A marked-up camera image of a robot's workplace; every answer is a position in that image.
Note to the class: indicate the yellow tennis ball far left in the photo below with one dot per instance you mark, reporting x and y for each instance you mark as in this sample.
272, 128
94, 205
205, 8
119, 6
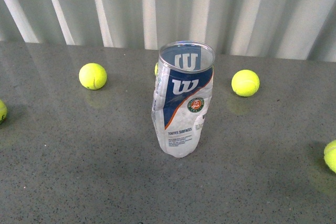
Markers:
92, 76

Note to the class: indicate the tennis ball with Wilson logo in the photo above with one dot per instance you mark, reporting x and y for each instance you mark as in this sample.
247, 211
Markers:
330, 155

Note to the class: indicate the leftmost yellow tennis ball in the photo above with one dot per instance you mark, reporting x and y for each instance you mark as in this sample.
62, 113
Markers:
3, 111

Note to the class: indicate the plain yellow tennis ball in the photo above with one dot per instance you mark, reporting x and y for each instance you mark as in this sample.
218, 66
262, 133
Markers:
245, 83

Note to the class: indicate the white pleated curtain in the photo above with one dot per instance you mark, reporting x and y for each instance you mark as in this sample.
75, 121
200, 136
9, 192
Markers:
292, 29

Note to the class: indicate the clear Wilson tennis ball can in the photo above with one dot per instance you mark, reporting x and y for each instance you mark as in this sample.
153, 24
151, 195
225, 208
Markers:
182, 94

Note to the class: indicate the yellow tennis ball dark logo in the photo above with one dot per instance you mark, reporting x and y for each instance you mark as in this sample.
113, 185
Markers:
156, 69

